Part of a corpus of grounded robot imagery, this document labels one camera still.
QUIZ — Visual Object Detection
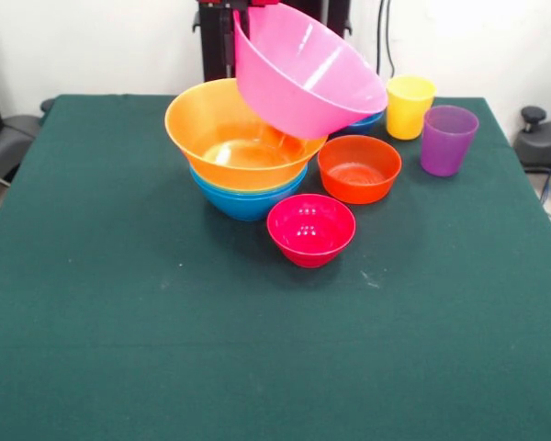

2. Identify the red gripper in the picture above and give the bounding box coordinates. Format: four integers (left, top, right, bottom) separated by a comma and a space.
196, 0, 280, 39

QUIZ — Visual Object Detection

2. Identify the large pink bowl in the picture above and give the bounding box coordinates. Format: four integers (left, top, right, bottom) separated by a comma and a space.
232, 4, 389, 141

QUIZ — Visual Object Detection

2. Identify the large orange bowl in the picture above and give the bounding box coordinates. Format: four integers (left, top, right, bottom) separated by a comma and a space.
163, 77, 329, 192

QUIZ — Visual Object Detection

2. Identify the small dark blue bowl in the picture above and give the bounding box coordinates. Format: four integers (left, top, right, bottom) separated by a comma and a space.
337, 110, 386, 137

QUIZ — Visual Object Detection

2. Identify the light blue bowl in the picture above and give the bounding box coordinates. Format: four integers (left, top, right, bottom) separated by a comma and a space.
188, 161, 309, 198
197, 181, 304, 222

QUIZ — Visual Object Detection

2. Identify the yellow cup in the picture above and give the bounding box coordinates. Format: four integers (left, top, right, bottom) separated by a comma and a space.
385, 74, 438, 141

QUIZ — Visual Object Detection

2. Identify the small red-orange bowl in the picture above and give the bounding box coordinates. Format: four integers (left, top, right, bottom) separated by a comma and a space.
316, 134, 403, 206

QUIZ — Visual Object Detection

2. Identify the small crimson bowl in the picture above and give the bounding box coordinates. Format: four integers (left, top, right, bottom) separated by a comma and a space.
266, 193, 357, 269

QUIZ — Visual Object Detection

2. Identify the purple cup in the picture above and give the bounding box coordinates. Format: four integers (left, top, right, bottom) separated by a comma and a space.
419, 105, 480, 178

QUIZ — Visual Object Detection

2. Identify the grey base with black knob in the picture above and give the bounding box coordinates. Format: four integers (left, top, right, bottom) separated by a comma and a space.
0, 98, 56, 185
513, 106, 551, 174

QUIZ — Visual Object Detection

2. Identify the dark green table cloth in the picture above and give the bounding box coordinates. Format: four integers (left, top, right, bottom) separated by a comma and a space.
0, 94, 551, 441

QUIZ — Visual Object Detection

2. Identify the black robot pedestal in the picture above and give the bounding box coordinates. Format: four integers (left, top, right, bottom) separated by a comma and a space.
192, 0, 353, 97

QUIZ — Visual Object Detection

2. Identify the black wall cable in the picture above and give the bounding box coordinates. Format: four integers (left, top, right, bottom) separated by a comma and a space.
375, 0, 397, 88

